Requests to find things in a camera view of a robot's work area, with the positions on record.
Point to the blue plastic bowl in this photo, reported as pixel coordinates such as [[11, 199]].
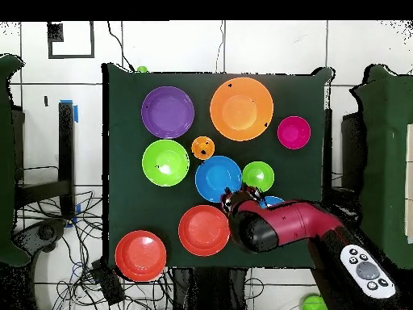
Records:
[[214, 177], [271, 201]]

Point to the purple plastic bowl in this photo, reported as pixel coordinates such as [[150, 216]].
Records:
[[167, 112]]

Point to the large orange plastic bowl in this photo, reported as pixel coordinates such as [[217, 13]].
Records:
[[241, 109]]

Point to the large green plastic bowl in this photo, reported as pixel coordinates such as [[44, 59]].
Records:
[[165, 163]]

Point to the small green plastic bowl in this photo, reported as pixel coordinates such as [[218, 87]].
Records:
[[258, 176]]

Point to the dark green table cloth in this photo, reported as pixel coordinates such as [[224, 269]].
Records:
[[135, 210]]

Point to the small green round object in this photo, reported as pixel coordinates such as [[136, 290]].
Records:
[[313, 304], [142, 69]]

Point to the green cloth side table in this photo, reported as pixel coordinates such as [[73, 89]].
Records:
[[387, 161], [6, 161]]

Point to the black power strip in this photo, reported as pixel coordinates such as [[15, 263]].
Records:
[[108, 284]]

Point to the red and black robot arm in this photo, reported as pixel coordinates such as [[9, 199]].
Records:
[[306, 222]]

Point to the red-orange plastic bowl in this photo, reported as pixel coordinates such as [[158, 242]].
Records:
[[204, 230], [140, 255]]

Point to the pink plastic bowl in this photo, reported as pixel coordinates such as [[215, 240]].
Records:
[[294, 132]]

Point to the orange plastic cup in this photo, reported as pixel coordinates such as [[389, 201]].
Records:
[[203, 144]]

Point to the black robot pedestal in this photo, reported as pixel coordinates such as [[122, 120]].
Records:
[[209, 290]]

